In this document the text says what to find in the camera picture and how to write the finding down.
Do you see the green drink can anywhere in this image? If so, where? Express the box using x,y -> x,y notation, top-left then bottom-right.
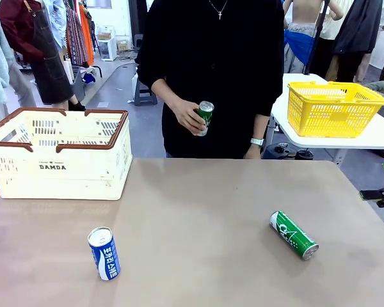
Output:
269,210 -> 319,260
196,100 -> 215,138

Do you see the blue Pocari Sweat can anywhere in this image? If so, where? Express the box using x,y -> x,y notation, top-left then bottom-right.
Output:
87,226 -> 121,281

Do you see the person's right forearm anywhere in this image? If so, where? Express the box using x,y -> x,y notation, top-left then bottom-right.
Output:
150,78 -> 184,111

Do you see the person's left forearm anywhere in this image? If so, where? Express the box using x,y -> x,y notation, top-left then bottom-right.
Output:
251,113 -> 271,141

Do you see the yellow plastic shopping basket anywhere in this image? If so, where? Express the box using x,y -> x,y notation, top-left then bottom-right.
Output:
287,81 -> 384,139

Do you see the cream shopping basket brown rim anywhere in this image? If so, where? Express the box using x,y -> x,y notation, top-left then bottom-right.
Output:
0,107 -> 134,201

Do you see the person's left hand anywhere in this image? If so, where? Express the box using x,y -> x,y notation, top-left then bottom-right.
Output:
244,143 -> 263,160

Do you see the person's right hand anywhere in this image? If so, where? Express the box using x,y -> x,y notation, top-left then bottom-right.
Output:
171,98 -> 209,136

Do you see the white side table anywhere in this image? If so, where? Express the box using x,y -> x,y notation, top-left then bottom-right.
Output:
270,72 -> 384,167

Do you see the mannequin in black coat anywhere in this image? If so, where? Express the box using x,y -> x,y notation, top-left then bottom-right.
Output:
332,0 -> 384,83

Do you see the black tripod pole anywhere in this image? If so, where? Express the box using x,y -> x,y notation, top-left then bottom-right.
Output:
303,0 -> 330,76

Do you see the bare mannequin with blue skirt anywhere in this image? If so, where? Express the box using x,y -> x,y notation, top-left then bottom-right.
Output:
283,0 -> 345,74

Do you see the person in black sweater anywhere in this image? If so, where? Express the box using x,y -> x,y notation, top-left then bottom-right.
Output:
134,0 -> 285,159

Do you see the black step stool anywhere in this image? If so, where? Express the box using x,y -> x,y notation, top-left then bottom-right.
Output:
134,72 -> 158,107

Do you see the white cabinet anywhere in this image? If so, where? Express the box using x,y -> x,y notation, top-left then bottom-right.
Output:
97,25 -> 118,61

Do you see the grey bin with blue cloth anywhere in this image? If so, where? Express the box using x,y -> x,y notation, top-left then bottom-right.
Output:
72,65 -> 103,100

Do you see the orange hanging garment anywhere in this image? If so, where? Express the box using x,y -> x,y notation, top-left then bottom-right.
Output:
79,3 -> 95,65

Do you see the patterned hanging garment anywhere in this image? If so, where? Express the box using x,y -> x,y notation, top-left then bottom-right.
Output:
63,0 -> 90,67

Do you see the mannequin with dark apron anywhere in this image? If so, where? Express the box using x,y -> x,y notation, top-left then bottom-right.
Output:
0,0 -> 86,112

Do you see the silver cross necklace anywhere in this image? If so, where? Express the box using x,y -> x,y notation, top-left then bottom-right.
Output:
207,0 -> 228,20

